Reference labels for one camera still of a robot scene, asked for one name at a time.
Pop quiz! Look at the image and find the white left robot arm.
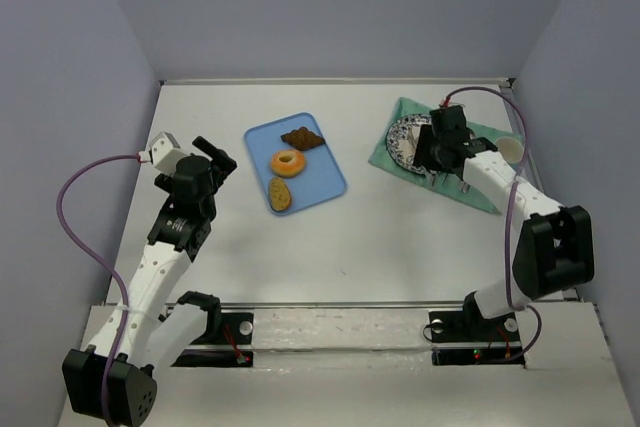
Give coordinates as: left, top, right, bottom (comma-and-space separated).
62, 132, 237, 426

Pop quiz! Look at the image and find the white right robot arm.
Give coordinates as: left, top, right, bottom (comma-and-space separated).
413, 105, 595, 331

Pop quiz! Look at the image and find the oval seeded bread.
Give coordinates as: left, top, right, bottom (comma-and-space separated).
268, 177, 292, 212

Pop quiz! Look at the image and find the silver fork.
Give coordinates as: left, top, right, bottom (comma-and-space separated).
429, 172, 457, 187

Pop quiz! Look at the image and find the blue floral plate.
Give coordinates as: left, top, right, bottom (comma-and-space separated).
385, 114, 431, 175

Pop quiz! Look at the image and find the green cloth mat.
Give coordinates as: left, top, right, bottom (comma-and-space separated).
368, 97, 500, 215

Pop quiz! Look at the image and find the orange glazed donut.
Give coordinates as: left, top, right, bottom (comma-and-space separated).
270, 149, 306, 178

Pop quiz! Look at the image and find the light blue mug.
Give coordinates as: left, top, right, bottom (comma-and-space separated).
495, 136, 524, 165

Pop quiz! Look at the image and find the dark brown croissant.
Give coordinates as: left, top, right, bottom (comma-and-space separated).
280, 127, 325, 151

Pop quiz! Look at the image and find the blue plastic tray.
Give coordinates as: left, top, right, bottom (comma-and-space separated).
244, 112, 347, 217

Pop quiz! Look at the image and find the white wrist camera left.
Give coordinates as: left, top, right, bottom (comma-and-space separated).
149, 132, 187, 176

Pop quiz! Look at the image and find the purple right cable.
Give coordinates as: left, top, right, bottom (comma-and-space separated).
438, 86, 544, 354

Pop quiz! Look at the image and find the purple cable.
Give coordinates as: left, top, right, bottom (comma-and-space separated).
55, 153, 151, 424
438, 86, 544, 354

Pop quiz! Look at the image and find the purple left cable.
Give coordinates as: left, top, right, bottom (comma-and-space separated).
55, 153, 151, 424

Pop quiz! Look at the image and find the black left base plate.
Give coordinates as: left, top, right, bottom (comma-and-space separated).
172, 311, 254, 368

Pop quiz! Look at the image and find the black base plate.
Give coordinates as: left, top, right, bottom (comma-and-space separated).
422, 310, 525, 367
172, 311, 254, 368

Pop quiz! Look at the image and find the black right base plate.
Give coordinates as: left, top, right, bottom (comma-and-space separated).
422, 310, 525, 367

